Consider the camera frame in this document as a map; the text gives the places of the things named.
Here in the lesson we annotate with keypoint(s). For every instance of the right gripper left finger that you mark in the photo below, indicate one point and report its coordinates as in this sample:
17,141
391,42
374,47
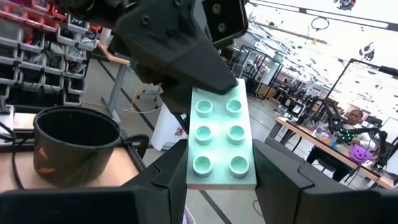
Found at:
124,205

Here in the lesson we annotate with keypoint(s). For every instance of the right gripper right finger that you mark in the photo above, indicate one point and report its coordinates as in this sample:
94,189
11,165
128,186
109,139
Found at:
295,202

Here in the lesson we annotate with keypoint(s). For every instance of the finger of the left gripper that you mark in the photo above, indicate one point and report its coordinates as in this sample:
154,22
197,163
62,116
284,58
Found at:
174,40
174,93

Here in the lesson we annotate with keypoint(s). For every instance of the teal toy brick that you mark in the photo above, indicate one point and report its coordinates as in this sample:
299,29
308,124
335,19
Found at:
220,146

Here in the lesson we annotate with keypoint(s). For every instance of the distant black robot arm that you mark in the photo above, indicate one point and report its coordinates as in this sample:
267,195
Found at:
345,133

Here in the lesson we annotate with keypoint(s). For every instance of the white trash can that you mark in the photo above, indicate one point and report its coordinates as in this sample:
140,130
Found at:
169,130

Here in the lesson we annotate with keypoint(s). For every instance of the wooden desk grey legs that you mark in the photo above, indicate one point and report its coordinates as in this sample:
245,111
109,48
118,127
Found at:
116,90

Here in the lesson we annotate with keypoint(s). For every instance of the long wooden worktable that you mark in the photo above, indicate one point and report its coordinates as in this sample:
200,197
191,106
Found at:
311,137

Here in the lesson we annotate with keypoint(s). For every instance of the black pumpkin face bucket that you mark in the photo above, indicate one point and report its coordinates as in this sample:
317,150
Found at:
71,155

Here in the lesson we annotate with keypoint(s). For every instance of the purple pumpkin bucket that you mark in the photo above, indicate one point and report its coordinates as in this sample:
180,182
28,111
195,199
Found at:
360,154

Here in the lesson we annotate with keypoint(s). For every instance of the storage bin rack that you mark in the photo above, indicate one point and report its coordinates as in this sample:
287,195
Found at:
37,62

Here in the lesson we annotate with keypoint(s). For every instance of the person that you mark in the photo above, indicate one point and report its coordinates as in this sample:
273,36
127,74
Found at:
354,119

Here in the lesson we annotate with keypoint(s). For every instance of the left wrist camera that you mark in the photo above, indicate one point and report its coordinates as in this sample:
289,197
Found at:
225,18

